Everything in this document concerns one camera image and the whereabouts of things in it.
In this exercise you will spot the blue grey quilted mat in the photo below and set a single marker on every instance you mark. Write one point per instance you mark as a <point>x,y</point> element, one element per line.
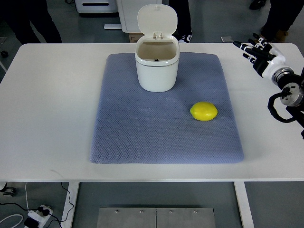
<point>133,125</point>

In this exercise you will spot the grey metal base plate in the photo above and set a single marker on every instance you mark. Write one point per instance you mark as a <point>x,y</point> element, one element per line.
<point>156,218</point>

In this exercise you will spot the white appliance with slot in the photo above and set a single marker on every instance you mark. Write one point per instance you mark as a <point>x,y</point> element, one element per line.
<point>96,6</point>

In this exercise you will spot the white table left leg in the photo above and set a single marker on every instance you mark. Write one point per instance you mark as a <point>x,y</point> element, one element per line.
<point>70,205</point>

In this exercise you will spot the white table leg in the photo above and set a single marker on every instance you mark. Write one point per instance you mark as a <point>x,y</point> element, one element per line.
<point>243,205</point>
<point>70,205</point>

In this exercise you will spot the white table right leg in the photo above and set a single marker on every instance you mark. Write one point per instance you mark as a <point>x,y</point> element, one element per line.
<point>243,205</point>

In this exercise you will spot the grey floor outlet plate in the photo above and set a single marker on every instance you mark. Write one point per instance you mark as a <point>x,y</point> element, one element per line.
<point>226,39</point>

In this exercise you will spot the person legs dark trousers left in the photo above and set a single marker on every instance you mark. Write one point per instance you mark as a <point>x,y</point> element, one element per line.
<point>21,15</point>

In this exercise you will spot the black shoe top right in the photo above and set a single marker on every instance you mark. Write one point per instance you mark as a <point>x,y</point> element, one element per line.
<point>257,4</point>

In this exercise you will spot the person black white sneakers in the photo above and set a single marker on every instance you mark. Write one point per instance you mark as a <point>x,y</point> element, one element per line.
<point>184,29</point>

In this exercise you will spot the white power strip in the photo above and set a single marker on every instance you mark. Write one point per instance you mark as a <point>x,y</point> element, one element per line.
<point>41,215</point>

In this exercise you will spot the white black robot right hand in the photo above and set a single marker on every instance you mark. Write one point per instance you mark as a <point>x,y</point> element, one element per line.
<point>265,58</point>

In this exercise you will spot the white trash can open lid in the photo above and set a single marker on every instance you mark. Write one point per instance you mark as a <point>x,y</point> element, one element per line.
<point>157,51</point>

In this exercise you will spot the white cabinet stand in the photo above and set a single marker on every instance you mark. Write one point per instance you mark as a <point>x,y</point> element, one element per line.
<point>128,11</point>

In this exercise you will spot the cardboard box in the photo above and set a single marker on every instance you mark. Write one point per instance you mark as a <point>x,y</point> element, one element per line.
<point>134,37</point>

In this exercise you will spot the yellow lemon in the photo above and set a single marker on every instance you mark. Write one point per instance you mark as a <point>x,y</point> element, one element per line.
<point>204,111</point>

